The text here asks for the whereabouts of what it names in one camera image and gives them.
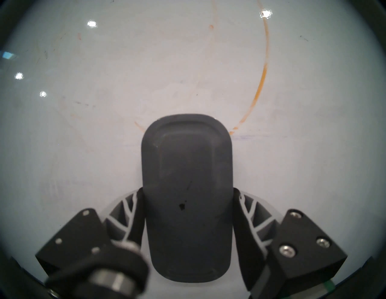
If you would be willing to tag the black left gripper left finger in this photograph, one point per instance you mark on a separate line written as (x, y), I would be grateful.
(87, 238)

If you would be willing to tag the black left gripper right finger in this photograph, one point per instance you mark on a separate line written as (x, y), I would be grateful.
(295, 253)

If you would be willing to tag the dark grey whiteboard eraser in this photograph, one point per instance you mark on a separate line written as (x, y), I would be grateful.
(187, 180)

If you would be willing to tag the large white whiteboard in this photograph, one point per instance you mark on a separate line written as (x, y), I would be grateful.
(75, 120)

